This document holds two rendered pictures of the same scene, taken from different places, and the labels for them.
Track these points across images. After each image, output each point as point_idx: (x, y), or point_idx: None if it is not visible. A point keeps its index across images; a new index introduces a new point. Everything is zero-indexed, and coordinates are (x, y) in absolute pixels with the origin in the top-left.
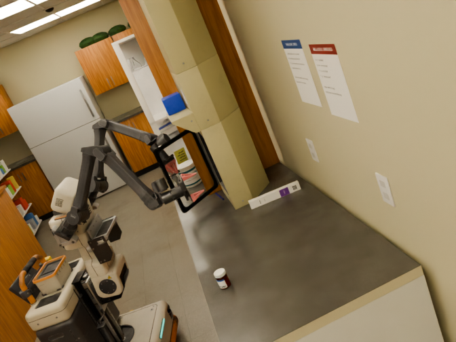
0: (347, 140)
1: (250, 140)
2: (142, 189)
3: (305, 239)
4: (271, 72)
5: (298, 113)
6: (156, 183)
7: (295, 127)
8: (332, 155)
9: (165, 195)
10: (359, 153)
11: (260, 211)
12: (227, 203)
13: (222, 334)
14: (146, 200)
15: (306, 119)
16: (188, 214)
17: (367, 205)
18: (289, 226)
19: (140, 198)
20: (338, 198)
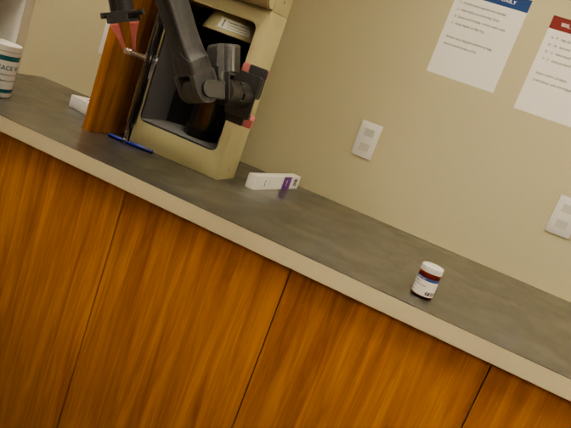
0: (519, 146)
1: None
2: (200, 43)
3: (424, 256)
4: (347, 2)
5: (383, 82)
6: (233, 51)
7: (334, 98)
8: (441, 157)
9: (237, 87)
10: (541, 166)
11: (276, 198)
12: (173, 162)
13: (548, 365)
14: (202, 73)
15: (404, 95)
16: (92, 150)
17: (477, 233)
18: (370, 234)
19: (185, 59)
20: (376, 218)
